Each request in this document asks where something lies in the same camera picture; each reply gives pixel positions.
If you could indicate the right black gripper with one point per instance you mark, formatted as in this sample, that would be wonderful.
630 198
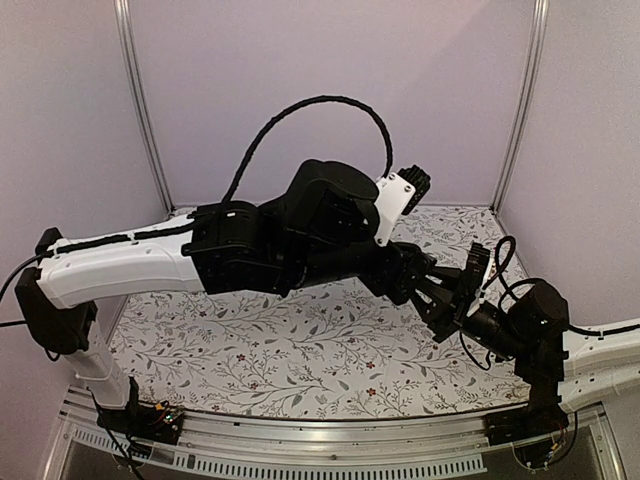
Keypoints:
448 321

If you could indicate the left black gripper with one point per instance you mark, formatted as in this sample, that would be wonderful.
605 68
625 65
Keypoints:
384 280

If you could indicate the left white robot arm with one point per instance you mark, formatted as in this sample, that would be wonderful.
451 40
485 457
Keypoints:
332 223

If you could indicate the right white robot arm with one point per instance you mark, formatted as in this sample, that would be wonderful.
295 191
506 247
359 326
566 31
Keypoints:
565 367

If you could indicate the floral patterned table mat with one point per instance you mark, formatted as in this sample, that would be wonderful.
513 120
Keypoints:
329 352

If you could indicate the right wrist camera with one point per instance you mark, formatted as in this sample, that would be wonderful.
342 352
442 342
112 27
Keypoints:
478 269

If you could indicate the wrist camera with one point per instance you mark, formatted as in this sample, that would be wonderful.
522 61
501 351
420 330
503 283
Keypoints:
398 194
478 269

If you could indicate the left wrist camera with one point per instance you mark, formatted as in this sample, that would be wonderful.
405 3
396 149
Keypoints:
398 194

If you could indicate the front aluminium rail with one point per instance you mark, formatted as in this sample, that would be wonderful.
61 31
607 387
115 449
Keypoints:
216 446

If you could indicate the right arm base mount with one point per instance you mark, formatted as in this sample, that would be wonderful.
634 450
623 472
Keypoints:
536 433

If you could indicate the right aluminium frame post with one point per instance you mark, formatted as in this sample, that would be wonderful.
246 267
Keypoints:
531 69

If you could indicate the aluminium frame post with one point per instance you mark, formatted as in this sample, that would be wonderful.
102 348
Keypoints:
133 72
531 69

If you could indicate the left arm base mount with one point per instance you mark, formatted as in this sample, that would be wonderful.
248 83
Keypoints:
160 422

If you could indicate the left aluminium frame post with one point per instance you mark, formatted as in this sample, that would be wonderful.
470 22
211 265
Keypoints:
133 72

